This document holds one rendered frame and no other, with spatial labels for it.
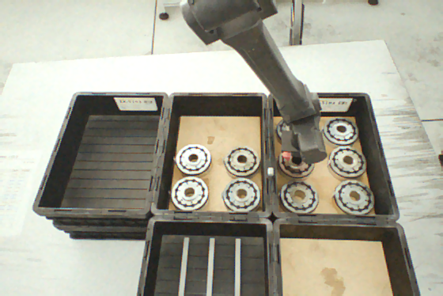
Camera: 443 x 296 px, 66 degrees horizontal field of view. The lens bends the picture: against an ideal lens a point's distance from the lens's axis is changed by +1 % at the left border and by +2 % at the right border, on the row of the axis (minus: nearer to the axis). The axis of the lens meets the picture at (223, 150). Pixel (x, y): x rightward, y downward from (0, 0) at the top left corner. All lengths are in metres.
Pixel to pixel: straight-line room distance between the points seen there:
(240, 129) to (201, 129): 0.12
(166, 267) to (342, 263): 0.44
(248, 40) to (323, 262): 0.61
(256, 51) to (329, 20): 2.40
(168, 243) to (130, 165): 0.28
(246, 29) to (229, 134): 0.63
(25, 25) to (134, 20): 0.86
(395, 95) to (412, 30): 1.57
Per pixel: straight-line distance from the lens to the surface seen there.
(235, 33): 0.48
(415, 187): 1.26
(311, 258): 0.93
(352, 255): 0.96
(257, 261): 0.91
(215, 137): 1.07
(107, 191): 1.04
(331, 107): 1.11
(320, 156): 0.79
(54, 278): 1.16
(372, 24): 2.95
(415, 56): 2.79
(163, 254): 0.93
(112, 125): 1.17
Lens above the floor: 1.71
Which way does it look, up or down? 58 degrees down
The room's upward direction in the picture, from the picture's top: 4 degrees counter-clockwise
